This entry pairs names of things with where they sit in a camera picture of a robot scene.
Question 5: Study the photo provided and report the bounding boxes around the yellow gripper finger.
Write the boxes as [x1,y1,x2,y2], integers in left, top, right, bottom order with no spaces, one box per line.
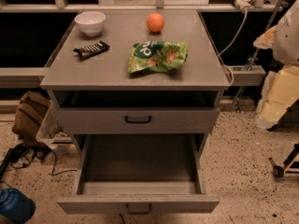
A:
[256,65,299,129]
[253,26,277,49]

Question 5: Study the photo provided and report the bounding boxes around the grey drawer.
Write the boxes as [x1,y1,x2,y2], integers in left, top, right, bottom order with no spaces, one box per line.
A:
[57,107,220,134]
[58,134,220,215]

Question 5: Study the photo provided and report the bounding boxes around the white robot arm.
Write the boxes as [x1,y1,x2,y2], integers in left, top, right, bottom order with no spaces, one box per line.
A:
[253,0,299,129]

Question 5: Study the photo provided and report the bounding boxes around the grey drawer cabinet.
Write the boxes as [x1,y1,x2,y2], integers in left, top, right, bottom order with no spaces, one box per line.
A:
[41,9,229,147]

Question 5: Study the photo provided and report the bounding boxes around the metal stand pole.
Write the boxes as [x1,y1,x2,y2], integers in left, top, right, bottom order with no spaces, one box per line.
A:
[232,0,292,112]

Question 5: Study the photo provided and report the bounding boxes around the black wheeled base leg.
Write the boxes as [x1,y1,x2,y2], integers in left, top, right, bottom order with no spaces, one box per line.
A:
[269,144,299,178]

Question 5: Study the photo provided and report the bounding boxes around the green chip bag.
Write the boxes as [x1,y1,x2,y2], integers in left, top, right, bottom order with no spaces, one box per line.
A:
[127,40,188,74]

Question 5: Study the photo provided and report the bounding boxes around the orange fruit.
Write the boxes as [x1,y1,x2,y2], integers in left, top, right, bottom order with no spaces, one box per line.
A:
[147,13,164,33]

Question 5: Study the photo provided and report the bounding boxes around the white ceramic bowl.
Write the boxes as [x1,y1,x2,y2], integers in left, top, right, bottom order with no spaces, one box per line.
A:
[75,11,106,36]

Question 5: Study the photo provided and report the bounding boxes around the dark chocolate bar wrapper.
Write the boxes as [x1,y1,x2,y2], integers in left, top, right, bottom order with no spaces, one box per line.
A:
[74,41,110,59]

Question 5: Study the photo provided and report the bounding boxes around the clear plastic bin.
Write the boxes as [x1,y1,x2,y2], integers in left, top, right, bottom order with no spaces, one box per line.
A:
[36,105,73,150]

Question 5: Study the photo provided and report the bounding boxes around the brown fabric bag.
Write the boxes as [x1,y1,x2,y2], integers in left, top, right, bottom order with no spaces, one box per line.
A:
[12,91,50,148]

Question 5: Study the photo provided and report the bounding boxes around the blue water jug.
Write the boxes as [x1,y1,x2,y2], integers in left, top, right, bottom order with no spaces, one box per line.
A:
[0,182,36,224]

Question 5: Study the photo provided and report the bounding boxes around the white power cable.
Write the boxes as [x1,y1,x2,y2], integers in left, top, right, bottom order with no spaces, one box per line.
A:
[217,7,249,87]

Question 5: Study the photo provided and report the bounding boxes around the black cables on floor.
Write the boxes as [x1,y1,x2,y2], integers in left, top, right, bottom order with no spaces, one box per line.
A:
[0,143,78,180]

